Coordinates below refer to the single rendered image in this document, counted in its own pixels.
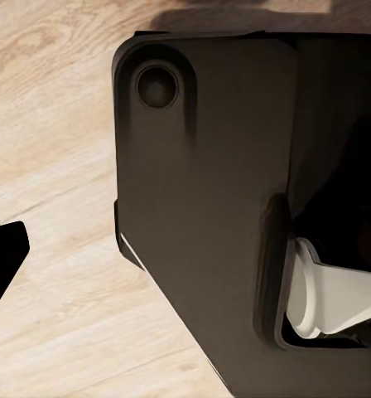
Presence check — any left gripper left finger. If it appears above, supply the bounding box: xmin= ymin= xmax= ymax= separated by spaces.
xmin=0 ymin=221 xmax=30 ymax=300

